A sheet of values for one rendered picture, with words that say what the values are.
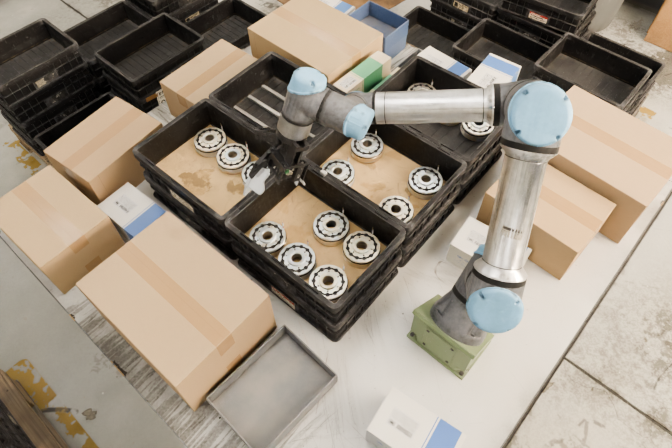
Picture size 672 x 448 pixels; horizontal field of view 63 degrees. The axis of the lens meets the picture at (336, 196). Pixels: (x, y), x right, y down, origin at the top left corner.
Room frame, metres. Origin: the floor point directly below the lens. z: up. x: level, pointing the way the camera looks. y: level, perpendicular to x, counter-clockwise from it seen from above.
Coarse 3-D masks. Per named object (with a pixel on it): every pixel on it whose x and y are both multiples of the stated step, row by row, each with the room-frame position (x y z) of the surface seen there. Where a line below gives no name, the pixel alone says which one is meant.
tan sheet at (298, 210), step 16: (304, 192) 0.98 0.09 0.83; (288, 208) 0.93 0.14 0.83; (304, 208) 0.93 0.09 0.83; (320, 208) 0.92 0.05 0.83; (256, 224) 0.87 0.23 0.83; (288, 224) 0.87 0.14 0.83; (304, 224) 0.87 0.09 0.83; (352, 224) 0.87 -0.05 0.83; (288, 240) 0.82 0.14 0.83; (304, 240) 0.81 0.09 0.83; (320, 256) 0.76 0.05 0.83; (336, 256) 0.76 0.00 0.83; (352, 272) 0.71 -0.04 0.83
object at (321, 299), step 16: (320, 176) 0.96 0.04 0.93; (240, 208) 0.86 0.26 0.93; (368, 208) 0.85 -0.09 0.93; (240, 240) 0.77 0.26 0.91; (400, 240) 0.75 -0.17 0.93; (272, 256) 0.71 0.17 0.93; (384, 256) 0.70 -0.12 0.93; (288, 272) 0.66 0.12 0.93; (368, 272) 0.65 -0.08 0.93; (304, 288) 0.62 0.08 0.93; (352, 288) 0.62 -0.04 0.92; (336, 304) 0.57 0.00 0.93
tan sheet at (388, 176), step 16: (384, 144) 1.17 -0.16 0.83; (352, 160) 1.11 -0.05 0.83; (384, 160) 1.10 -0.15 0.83; (400, 160) 1.10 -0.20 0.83; (368, 176) 1.04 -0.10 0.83; (384, 176) 1.04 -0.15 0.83; (400, 176) 1.04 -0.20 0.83; (368, 192) 0.98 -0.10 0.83; (384, 192) 0.98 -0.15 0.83; (400, 192) 0.98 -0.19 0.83; (416, 208) 0.92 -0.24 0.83
